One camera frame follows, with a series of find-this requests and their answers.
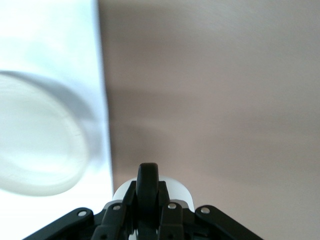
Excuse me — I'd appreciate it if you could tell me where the white mug with black handle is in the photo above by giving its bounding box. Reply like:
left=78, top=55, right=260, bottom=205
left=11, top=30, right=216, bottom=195
left=112, top=162, right=196, bottom=240

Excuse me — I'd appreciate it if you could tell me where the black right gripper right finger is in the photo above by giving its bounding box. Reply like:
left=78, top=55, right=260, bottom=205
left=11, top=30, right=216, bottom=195
left=156, top=180, right=261, bottom=240

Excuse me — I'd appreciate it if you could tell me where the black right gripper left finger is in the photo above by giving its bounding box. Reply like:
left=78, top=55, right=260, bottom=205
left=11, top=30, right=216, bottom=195
left=24, top=180, right=138, bottom=240

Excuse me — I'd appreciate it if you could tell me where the beige gray plate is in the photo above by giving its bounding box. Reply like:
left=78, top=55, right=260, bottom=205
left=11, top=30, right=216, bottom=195
left=0, top=70, right=90, bottom=199

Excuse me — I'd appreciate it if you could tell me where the white cloth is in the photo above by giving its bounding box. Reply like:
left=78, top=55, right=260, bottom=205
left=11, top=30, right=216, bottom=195
left=0, top=0, right=114, bottom=240

